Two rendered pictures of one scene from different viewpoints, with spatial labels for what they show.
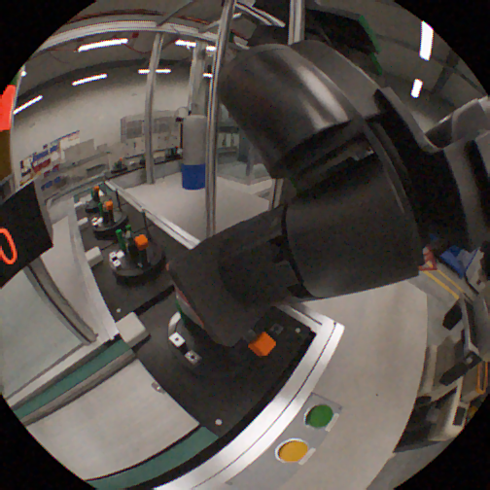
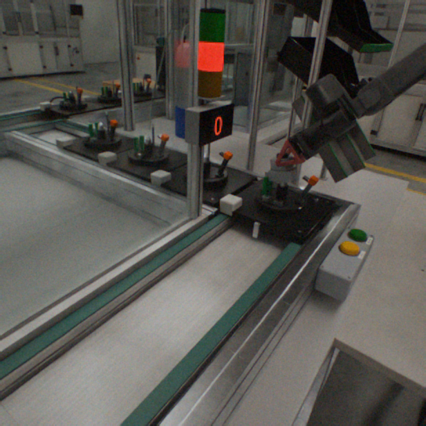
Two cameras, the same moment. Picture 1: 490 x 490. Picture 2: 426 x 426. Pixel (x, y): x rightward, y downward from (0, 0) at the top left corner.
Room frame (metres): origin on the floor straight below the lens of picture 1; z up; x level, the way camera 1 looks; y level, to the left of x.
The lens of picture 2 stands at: (-0.68, 0.23, 1.39)
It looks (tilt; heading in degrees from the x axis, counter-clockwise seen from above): 30 degrees down; 359
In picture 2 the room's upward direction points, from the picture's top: 3 degrees clockwise
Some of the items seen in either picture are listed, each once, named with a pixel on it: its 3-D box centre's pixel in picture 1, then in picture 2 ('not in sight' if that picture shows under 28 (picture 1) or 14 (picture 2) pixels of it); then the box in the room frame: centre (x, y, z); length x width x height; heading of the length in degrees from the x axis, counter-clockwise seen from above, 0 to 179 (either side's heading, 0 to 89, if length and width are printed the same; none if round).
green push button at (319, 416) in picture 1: (319, 416); (357, 236); (-0.01, -0.13, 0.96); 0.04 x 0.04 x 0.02
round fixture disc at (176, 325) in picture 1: (212, 334); (280, 200); (0.13, 0.03, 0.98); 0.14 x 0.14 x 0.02
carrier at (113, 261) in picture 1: (132, 246); (205, 164); (0.27, 0.24, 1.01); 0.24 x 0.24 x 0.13; 55
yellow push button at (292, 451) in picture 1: (292, 451); (349, 249); (-0.07, -0.09, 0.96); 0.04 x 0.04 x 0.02
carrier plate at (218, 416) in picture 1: (213, 339); (279, 206); (0.13, 0.03, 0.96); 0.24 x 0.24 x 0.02; 55
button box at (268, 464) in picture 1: (286, 448); (346, 260); (-0.07, -0.09, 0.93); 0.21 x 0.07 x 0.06; 145
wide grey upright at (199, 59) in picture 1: (195, 87); not in sight; (1.41, 0.47, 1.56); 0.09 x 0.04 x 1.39; 145
